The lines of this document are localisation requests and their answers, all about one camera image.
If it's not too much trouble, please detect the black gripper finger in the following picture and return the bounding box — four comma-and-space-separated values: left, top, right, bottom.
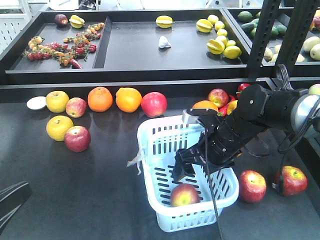
0, 181, 32, 227

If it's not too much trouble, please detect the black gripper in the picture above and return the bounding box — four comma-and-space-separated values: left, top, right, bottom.
172, 117, 244, 182

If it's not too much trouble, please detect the light blue plastic basket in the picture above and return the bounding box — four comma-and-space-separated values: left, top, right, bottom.
126, 114, 240, 233

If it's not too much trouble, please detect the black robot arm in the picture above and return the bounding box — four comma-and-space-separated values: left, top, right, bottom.
172, 64, 320, 181

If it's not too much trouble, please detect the orange near centre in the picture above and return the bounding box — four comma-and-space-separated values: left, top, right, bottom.
192, 100, 219, 112

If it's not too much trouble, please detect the orange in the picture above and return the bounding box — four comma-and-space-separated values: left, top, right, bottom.
192, 100, 219, 112
87, 86, 113, 112
115, 87, 142, 113

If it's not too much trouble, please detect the red chili pepper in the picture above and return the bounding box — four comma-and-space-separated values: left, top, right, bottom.
218, 95, 236, 117

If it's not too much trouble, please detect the red yellow apple back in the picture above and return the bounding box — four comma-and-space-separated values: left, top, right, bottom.
208, 88, 229, 108

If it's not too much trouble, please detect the yellow apple front left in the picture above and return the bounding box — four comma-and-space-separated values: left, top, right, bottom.
46, 115, 74, 142

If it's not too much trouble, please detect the red apple beside yellow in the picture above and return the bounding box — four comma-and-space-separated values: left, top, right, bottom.
64, 125, 91, 153

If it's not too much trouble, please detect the white round disc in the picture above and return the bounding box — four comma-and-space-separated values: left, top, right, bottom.
26, 96, 46, 110

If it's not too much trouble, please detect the red bell pepper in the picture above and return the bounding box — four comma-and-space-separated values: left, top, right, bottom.
236, 83, 251, 98

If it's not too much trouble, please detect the yellow apple back left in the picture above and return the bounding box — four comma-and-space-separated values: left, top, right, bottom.
45, 90, 69, 113

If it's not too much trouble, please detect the orange far left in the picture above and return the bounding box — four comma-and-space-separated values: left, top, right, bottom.
87, 86, 113, 112

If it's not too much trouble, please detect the small pink apple left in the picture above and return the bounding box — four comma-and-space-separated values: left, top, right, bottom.
65, 97, 87, 118

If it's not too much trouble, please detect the white garlic bulb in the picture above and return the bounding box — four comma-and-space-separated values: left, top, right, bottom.
158, 36, 172, 49

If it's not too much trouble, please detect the black wooden produce stand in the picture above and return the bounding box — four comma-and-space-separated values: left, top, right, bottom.
0, 7, 320, 240

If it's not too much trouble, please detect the yellow starfruit centre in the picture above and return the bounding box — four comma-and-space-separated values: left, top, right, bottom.
155, 15, 174, 29

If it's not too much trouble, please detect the pale peach back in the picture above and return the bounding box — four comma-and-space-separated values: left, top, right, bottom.
308, 83, 320, 95

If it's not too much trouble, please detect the yellow starfruit left tray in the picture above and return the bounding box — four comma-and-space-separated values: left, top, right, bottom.
69, 15, 85, 29

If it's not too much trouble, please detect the dark plum back tray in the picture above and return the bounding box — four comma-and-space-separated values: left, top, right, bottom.
54, 14, 69, 27

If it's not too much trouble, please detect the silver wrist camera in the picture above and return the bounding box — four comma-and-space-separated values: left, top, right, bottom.
181, 107, 220, 125

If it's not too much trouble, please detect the black upright post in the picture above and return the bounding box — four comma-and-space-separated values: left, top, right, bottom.
276, 0, 320, 74
246, 0, 281, 82

